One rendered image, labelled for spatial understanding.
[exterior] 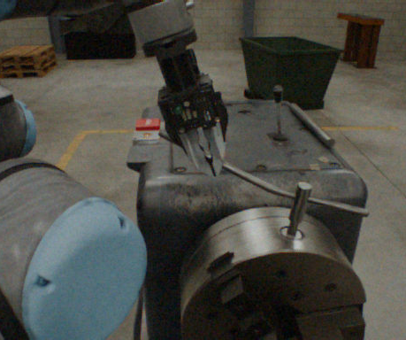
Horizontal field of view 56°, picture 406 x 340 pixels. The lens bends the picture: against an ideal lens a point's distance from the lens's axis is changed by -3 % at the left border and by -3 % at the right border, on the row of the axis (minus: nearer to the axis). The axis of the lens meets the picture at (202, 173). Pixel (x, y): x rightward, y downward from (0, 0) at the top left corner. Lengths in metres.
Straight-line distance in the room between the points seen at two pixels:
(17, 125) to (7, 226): 0.50
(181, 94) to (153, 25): 0.09
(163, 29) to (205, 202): 0.35
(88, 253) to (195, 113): 0.27
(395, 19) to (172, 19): 11.38
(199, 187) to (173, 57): 0.32
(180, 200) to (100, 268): 0.42
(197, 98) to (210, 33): 10.00
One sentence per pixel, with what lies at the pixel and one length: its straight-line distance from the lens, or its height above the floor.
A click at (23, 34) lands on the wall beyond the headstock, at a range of 11.24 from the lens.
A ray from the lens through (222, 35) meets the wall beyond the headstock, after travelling 10.51.
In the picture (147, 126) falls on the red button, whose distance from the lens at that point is 0.98.
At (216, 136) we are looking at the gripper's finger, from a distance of 0.54.
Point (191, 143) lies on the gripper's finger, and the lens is 0.55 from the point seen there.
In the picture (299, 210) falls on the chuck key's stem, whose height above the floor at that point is 1.28.
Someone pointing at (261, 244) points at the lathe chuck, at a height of 1.23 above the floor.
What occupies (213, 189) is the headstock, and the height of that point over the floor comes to 1.24.
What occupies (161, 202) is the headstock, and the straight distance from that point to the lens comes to 0.71.
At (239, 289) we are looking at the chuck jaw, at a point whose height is 1.20.
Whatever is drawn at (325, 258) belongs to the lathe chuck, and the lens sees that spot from 0.62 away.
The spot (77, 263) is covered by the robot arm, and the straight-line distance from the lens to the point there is 0.29.
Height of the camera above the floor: 1.59
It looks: 27 degrees down
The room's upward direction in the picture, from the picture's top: straight up
